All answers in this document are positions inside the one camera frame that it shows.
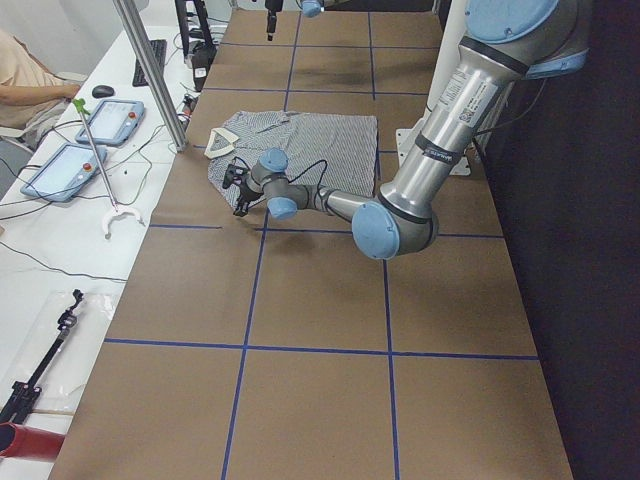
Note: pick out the white pedestal column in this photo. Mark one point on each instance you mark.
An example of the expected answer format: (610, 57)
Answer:
(448, 56)

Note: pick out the black tool on white table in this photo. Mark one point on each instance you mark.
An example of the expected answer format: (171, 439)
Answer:
(20, 403)

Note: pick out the black computer mouse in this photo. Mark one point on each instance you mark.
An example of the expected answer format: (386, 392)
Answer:
(102, 91)

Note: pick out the red cylinder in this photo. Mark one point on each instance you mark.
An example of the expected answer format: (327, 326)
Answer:
(29, 443)

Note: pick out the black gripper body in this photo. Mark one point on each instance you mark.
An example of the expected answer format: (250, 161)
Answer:
(270, 21)
(247, 192)

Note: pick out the blue teach pendant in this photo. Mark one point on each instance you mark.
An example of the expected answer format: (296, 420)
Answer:
(113, 121)
(63, 175)

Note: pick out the white reacher grabber stick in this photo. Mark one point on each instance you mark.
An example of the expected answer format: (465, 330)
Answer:
(117, 209)

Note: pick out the black power box with label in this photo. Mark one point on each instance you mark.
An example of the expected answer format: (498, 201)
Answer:
(202, 57)

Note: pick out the far blue teach pendant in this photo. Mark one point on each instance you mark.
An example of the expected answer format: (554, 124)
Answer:
(113, 121)

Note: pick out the seated person in beige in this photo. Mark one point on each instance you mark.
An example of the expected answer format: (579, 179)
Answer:
(32, 97)

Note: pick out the near blue teach pendant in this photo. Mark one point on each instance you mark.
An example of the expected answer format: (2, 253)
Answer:
(63, 175)

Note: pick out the navy white striped polo shirt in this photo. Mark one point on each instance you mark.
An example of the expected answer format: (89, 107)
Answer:
(339, 149)

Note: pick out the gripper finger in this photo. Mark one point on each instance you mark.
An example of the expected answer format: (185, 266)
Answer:
(242, 206)
(271, 26)

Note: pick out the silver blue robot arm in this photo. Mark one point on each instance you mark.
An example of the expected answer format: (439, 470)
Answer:
(503, 41)
(309, 8)

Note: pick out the aluminium frame post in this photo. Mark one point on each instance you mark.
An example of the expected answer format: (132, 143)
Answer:
(140, 43)

